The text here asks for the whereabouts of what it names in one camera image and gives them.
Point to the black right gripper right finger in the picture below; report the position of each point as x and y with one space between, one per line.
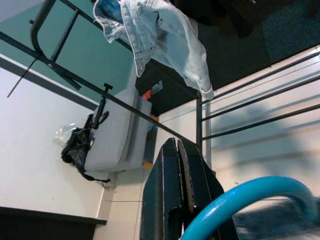
197 180

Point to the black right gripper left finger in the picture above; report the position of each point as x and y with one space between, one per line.
162 190

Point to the blue plastic hanger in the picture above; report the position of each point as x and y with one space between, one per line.
250 186
110 6

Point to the black metal clothes rack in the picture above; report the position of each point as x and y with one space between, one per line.
199 117

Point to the grey cushioned ottoman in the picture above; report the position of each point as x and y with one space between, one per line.
112 140

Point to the black bag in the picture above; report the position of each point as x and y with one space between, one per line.
75 147

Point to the black storage box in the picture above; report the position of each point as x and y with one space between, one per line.
170 82

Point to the black hand pump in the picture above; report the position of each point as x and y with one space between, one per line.
100 110

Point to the clear plastic bag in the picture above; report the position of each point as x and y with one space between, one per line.
63 132

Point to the blue denim jacket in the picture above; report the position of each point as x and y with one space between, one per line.
162 42

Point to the black garment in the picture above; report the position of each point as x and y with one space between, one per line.
212 12

